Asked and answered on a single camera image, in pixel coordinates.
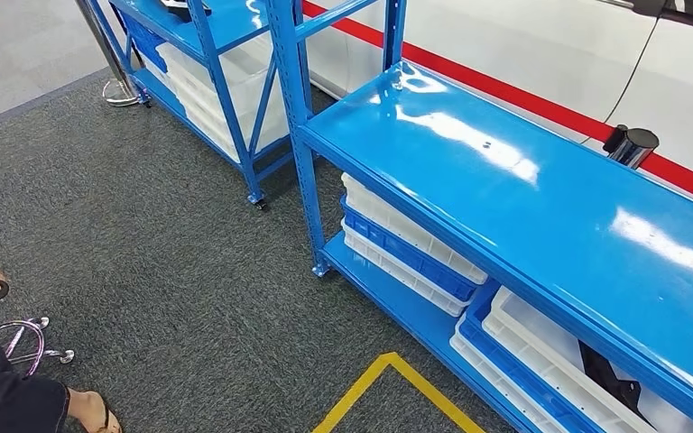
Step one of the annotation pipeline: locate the person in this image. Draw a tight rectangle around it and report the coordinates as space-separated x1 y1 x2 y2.
0 242 124 433

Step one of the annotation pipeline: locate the black chair chrome base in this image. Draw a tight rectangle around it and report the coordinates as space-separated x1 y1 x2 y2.
0 317 76 379

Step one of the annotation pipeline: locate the black curved part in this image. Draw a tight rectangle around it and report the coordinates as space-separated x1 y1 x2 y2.
579 340 647 419

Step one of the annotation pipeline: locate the blue plastic crate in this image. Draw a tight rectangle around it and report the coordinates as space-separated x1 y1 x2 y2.
457 281 605 433
340 197 479 303
115 12 169 74

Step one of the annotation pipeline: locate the black plastic part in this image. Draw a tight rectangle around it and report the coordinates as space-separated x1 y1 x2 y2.
160 0 213 23

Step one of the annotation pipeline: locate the yellow floor tape square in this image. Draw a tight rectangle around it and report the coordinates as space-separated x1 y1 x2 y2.
312 352 485 433

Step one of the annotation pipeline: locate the brown sandal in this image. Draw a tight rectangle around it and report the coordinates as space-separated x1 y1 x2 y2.
96 400 124 433

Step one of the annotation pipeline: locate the white car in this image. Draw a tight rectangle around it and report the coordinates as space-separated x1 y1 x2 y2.
301 0 693 213

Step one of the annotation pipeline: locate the blue metal shelf rack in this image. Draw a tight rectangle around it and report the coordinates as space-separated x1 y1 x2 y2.
86 0 294 211
263 0 693 433

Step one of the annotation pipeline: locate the white plastic crate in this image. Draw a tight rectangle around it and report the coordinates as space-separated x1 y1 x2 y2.
140 56 174 91
156 41 291 130
170 89 291 163
448 317 568 433
340 171 489 286
341 221 470 318
482 286 693 433

